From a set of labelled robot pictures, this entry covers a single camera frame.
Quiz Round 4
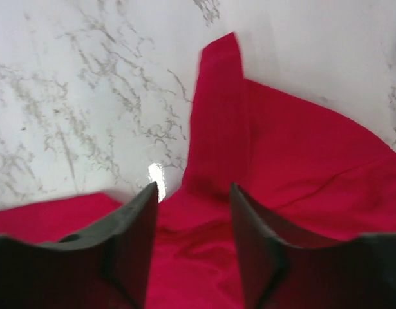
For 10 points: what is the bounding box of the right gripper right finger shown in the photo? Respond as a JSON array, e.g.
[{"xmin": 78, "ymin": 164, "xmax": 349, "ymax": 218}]
[{"xmin": 230, "ymin": 184, "xmax": 396, "ymax": 308}]

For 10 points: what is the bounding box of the crimson red t shirt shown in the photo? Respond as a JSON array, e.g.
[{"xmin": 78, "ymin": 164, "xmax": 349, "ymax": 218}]
[{"xmin": 0, "ymin": 34, "xmax": 396, "ymax": 308}]

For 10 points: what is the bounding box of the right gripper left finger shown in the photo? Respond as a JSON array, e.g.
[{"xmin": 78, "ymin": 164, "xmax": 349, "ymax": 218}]
[{"xmin": 0, "ymin": 183, "xmax": 158, "ymax": 308}]

